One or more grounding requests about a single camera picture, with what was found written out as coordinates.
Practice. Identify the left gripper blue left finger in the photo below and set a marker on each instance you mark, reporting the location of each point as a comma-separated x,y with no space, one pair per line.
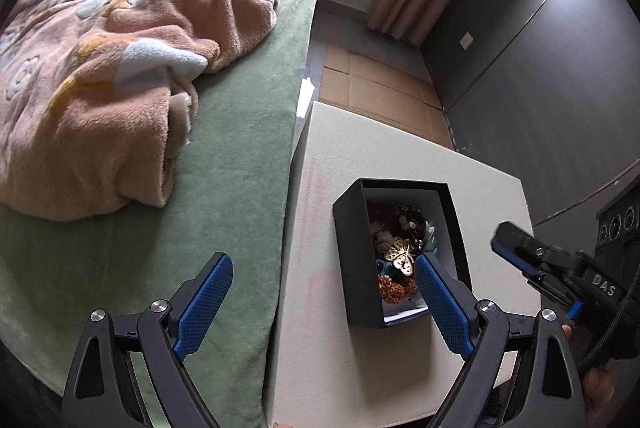
196,303

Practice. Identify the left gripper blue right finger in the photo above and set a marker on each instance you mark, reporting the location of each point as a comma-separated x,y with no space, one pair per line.
451,304

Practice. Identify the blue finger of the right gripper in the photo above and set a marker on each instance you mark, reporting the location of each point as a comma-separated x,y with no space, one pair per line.
575,309
518,248

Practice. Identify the black square jewelry box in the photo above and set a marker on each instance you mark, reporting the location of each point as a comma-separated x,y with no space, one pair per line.
382,226

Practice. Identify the right human hand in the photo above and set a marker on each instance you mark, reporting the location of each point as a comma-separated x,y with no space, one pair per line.
598,383

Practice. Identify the green sheet bed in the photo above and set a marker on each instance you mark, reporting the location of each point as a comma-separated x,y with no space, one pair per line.
230,196

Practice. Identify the pink fleece blanket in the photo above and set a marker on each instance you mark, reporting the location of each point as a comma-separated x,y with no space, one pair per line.
98,96

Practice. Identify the cardboard floor sheets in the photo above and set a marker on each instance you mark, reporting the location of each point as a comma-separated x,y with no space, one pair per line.
383,93

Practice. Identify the white wall switch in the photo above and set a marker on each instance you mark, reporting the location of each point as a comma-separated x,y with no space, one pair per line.
466,41

